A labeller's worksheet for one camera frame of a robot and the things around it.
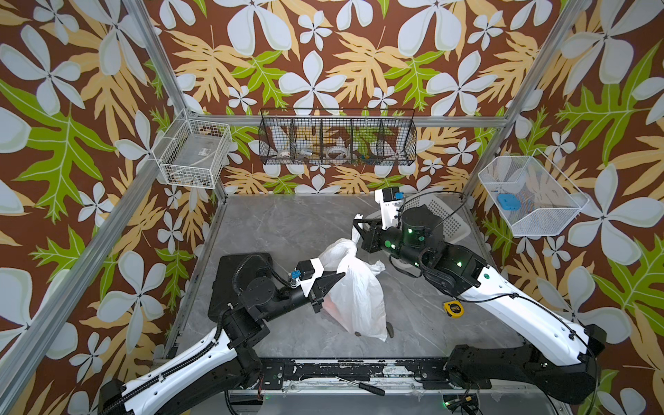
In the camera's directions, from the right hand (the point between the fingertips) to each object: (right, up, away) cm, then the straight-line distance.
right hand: (351, 221), depth 63 cm
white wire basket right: (+61, +7, +19) cm, 64 cm away
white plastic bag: (+1, -20, 0) cm, 20 cm away
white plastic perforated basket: (+44, +4, +41) cm, 60 cm away
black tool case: (-39, -18, +27) cm, 51 cm away
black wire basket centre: (-3, +33, +35) cm, 48 cm away
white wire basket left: (-52, +23, +23) cm, 62 cm away
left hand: (-2, -12, -3) cm, 12 cm away
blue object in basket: (+53, +6, +20) cm, 57 cm away
